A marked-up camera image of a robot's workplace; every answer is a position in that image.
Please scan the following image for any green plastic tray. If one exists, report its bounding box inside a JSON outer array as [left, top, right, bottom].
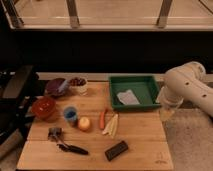
[[109, 75, 160, 111]]

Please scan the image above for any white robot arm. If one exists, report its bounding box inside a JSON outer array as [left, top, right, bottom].
[[156, 61, 213, 121]]

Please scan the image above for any black rectangular block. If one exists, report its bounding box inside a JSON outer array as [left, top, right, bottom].
[[105, 141, 129, 161]]

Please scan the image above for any blue cup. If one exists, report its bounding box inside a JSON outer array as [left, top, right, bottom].
[[63, 107, 78, 127]]

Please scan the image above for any purple bowl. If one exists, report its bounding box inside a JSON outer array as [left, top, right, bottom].
[[45, 78, 69, 97]]

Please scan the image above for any yellow round fruit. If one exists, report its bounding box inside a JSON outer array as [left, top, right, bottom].
[[78, 117, 91, 131]]

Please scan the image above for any orange red pepper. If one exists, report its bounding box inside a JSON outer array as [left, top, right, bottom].
[[99, 108, 108, 130]]

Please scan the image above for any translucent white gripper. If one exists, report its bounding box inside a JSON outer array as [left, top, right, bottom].
[[156, 86, 183, 121]]

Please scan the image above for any red bowl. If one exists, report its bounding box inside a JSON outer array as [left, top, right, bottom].
[[31, 96, 56, 120]]

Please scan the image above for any white bowl with dark food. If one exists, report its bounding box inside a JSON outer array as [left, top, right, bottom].
[[69, 77, 87, 95]]

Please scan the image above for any black handled kitchen tool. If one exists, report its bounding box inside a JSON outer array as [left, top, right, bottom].
[[48, 127, 89, 155]]

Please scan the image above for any black equipment at left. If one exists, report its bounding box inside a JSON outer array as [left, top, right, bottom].
[[0, 65, 38, 145]]

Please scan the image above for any wooden cutting board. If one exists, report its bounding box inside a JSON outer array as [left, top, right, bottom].
[[17, 82, 173, 171]]

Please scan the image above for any white cloth in tray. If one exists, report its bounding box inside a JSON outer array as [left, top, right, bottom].
[[117, 90, 140, 105]]

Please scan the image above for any blue spoon in bowl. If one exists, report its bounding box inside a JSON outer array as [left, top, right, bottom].
[[58, 79, 68, 93]]

